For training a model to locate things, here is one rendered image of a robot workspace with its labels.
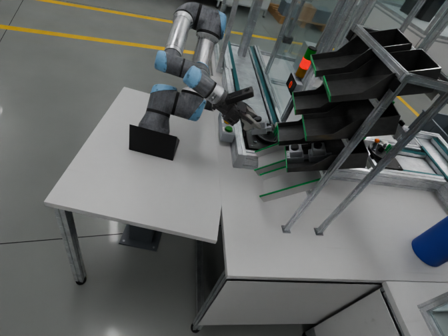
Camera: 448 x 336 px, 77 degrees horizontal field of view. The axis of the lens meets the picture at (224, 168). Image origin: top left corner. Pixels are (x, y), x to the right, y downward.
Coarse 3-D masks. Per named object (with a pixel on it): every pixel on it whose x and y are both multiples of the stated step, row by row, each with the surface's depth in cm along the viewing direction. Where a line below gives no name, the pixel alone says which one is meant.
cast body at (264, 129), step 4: (256, 120) 117; (260, 120) 117; (264, 120) 117; (260, 124) 117; (264, 124) 117; (252, 128) 120; (256, 128) 118; (264, 128) 118; (268, 128) 120; (252, 132) 120; (256, 132) 120; (260, 132) 120; (264, 132) 119
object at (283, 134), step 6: (300, 120) 124; (282, 126) 127; (288, 126) 126; (294, 126) 125; (300, 126) 125; (282, 132) 124; (288, 132) 123; (294, 132) 122; (300, 132) 122; (282, 138) 121; (288, 138) 120; (294, 138) 120; (300, 138) 119; (282, 144) 118; (288, 144) 117
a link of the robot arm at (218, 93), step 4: (216, 88) 107; (220, 88) 108; (212, 92) 107; (216, 92) 107; (220, 92) 108; (224, 92) 110; (212, 96) 108; (216, 96) 108; (220, 96) 108; (208, 100) 110; (212, 100) 109; (216, 100) 109
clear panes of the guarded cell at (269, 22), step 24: (240, 0) 227; (264, 0) 228; (288, 0) 230; (360, 0) 234; (384, 0) 224; (408, 0) 201; (240, 24) 240; (264, 24) 242; (384, 24) 221; (216, 48) 236; (264, 48) 257
